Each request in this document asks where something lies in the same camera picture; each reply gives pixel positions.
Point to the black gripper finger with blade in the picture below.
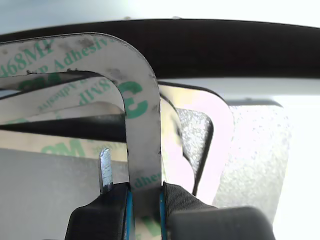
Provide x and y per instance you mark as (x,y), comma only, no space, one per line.
(100,220)

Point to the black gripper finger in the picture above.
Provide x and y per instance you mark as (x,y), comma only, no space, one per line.
(185,212)

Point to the grey textured tray plate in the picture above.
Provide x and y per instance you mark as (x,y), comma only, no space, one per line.
(250,150)

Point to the beige adhesive rectangular frame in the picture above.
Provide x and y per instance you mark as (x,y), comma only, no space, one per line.
(142,150)
(30,145)
(222,130)
(75,97)

